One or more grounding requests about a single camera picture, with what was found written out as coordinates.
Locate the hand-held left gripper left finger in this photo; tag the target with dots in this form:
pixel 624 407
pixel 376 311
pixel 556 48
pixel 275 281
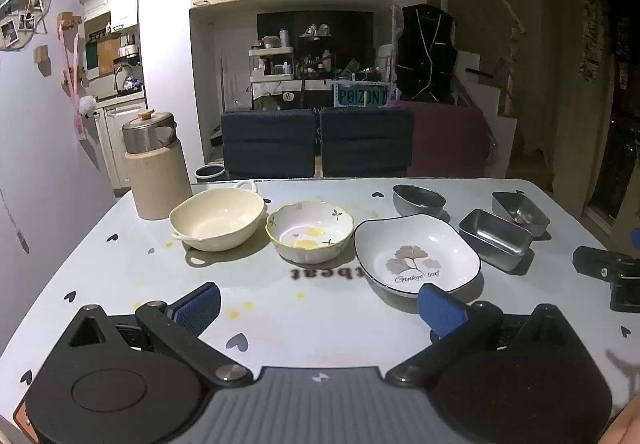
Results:
pixel 200 308

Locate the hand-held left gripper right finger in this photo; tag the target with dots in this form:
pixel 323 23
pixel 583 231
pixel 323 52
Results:
pixel 440 311

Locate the round steel bowl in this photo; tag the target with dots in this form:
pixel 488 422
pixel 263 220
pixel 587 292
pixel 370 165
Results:
pixel 417 205

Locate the floral bowl with yellow rim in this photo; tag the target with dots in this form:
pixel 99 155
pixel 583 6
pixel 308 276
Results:
pixel 310 250

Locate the white leaf print plate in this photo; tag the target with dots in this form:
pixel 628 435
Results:
pixel 440 249

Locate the rectangular steel container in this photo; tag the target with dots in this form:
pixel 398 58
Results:
pixel 522 215
pixel 492 244

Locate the cream jug with steel lid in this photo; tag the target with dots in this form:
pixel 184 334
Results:
pixel 155 184

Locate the dark round pot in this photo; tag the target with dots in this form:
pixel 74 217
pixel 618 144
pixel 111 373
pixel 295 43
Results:
pixel 207 172

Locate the maroon chair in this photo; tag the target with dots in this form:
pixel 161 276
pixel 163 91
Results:
pixel 445 138

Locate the dark blue chair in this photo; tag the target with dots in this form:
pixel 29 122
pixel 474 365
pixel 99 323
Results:
pixel 367 143
pixel 267 143

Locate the cream kitchen base cabinets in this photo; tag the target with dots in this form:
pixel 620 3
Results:
pixel 117 138

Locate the brown perforated device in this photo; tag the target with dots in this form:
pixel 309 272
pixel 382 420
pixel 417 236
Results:
pixel 20 414

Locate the teal sign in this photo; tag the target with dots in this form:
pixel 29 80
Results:
pixel 360 96

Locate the pink ribbon with pompom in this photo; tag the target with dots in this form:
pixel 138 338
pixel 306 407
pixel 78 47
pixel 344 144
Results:
pixel 75 83

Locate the black jacket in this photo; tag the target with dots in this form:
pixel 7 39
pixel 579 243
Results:
pixel 425 53

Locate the white shelf rack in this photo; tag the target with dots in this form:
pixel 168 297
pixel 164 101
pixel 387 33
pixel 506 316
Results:
pixel 270 53

